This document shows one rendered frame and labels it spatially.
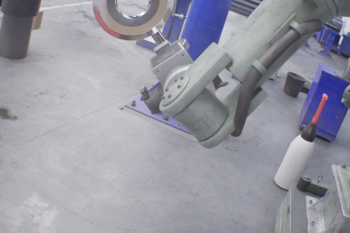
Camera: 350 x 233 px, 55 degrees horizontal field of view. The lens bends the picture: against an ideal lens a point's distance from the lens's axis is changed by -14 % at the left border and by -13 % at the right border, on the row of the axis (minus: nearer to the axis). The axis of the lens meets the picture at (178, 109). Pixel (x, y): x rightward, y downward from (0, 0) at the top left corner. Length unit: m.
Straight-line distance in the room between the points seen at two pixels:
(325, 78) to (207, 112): 3.16
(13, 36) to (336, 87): 3.44
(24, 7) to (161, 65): 2.58
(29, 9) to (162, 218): 2.44
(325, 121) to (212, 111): 3.27
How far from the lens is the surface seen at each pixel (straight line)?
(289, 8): 1.01
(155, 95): 1.32
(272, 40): 0.98
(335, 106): 4.19
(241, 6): 5.03
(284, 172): 2.88
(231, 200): 2.54
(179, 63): 1.28
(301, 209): 2.13
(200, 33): 3.11
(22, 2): 3.69
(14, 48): 3.86
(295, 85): 5.40
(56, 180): 2.22
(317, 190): 2.34
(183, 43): 1.74
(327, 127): 4.26
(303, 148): 2.79
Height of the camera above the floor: 1.35
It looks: 22 degrees down
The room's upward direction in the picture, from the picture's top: 18 degrees clockwise
